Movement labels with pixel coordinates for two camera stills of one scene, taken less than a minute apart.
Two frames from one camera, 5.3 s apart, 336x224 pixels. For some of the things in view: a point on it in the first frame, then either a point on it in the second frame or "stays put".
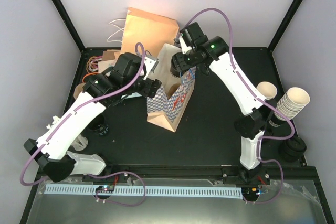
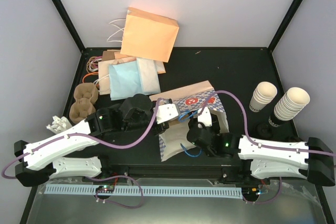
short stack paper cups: [268, 89] stays put
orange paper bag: [152, 31] stays put
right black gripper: [180, 63] → [214, 119]
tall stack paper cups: [292, 103] stays put
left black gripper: [150, 88] → [156, 131]
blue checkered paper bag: [167, 107] → [189, 100]
